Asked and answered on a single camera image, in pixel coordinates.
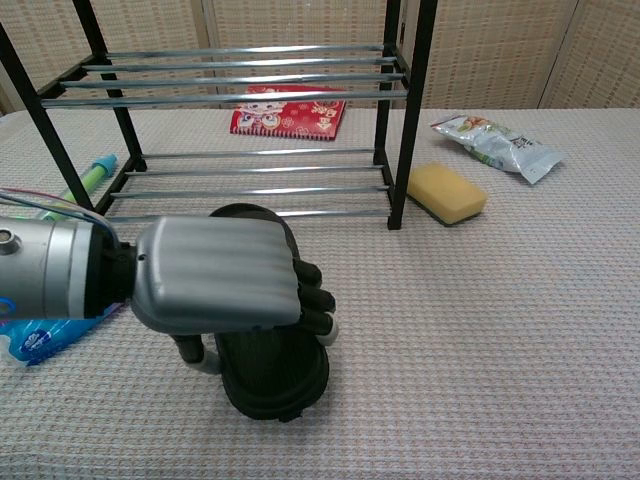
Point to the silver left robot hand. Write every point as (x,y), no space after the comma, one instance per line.
(220,275)

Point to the black rubber slipper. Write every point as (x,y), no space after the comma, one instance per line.
(275,375)

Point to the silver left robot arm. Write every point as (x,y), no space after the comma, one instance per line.
(45,270)

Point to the black metal shoe rack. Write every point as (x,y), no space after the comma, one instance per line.
(250,100)

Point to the green tube with teal cap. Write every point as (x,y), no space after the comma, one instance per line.
(95,175)

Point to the red patterned packet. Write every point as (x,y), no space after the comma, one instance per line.
(295,120)

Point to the blue tissue pack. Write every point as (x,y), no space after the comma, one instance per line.
(40,340)

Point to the beige textured tablecloth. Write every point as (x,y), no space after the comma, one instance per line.
(450,325)

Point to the yellow sponge with green base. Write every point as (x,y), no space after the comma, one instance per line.
(447,192)

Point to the white snack bag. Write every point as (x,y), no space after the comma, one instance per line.
(500,142)

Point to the woven folding screen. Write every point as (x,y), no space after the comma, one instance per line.
(500,50)

